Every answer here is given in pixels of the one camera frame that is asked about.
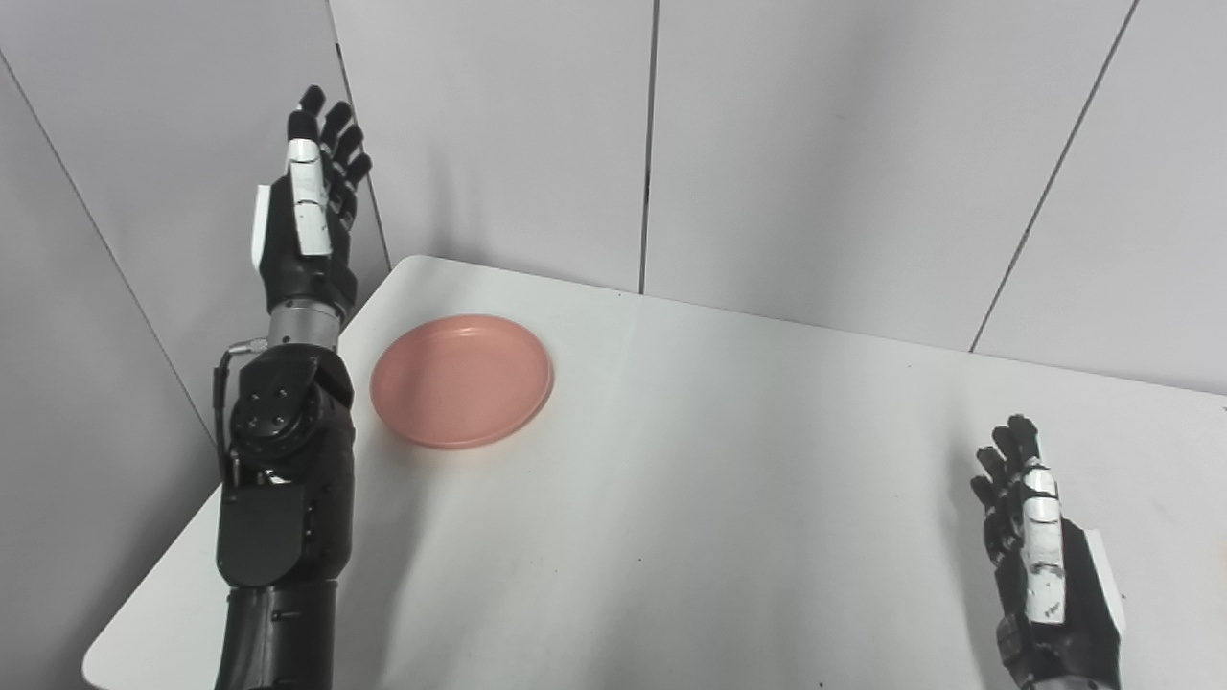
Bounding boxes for pink round plate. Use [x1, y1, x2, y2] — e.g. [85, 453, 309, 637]
[370, 313, 554, 450]

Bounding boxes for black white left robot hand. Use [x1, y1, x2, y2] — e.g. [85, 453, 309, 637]
[251, 85, 374, 317]

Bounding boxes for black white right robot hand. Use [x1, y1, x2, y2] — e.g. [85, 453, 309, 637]
[970, 414, 1127, 690]

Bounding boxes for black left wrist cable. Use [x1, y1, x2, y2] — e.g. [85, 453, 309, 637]
[213, 337, 270, 486]

